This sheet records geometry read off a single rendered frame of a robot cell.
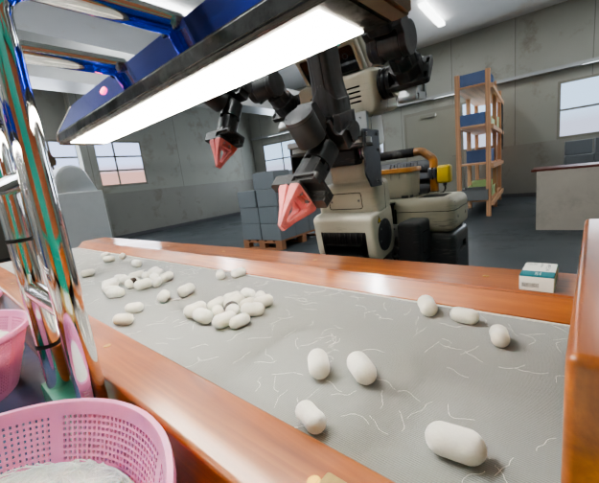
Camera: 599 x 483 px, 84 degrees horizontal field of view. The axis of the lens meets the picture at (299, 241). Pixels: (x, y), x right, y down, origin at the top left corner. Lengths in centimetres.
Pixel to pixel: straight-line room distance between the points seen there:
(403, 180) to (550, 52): 761
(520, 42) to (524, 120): 150
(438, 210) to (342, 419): 103
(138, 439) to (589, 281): 32
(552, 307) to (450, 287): 11
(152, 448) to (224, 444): 6
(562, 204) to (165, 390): 475
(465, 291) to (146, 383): 40
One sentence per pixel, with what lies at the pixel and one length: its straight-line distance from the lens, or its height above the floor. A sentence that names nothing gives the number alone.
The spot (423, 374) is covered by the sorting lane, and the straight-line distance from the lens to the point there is 36.
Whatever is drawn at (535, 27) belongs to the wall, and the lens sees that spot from 895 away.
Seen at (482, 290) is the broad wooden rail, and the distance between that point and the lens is 50.
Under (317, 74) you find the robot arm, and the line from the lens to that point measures 69.
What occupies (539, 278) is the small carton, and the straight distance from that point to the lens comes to 50.
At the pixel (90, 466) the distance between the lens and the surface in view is 36.
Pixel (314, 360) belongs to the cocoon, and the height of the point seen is 76.
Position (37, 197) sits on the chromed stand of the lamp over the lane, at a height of 94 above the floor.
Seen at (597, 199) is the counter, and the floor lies 34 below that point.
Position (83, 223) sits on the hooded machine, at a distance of 757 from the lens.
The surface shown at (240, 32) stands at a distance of 30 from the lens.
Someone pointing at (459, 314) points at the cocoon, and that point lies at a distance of 45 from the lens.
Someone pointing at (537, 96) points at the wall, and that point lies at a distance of 870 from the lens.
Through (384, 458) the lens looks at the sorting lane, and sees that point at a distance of 28.
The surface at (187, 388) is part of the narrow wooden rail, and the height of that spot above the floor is 77.
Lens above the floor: 93
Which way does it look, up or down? 11 degrees down
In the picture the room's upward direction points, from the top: 7 degrees counter-clockwise
